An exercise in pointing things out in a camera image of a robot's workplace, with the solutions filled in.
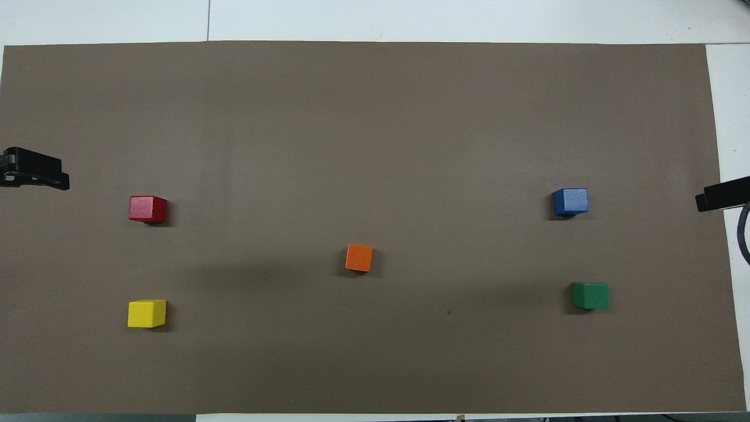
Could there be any brown table mat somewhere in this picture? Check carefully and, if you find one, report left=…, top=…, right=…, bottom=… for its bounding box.
left=0, top=41, right=748, bottom=414

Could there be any yellow wooden block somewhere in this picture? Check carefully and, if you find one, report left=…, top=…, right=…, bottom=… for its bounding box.
left=127, top=299, right=168, bottom=329

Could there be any green wooden block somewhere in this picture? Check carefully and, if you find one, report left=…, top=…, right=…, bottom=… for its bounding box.
left=571, top=282, right=610, bottom=310

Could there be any red wooden block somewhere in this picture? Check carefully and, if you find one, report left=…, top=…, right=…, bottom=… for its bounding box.
left=129, top=195, right=168, bottom=224

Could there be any orange wooden block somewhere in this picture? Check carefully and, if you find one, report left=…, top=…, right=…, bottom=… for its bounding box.
left=345, top=244, right=374, bottom=273

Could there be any blue wooden block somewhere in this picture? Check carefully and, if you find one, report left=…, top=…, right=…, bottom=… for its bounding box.
left=553, top=188, right=589, bottom=217

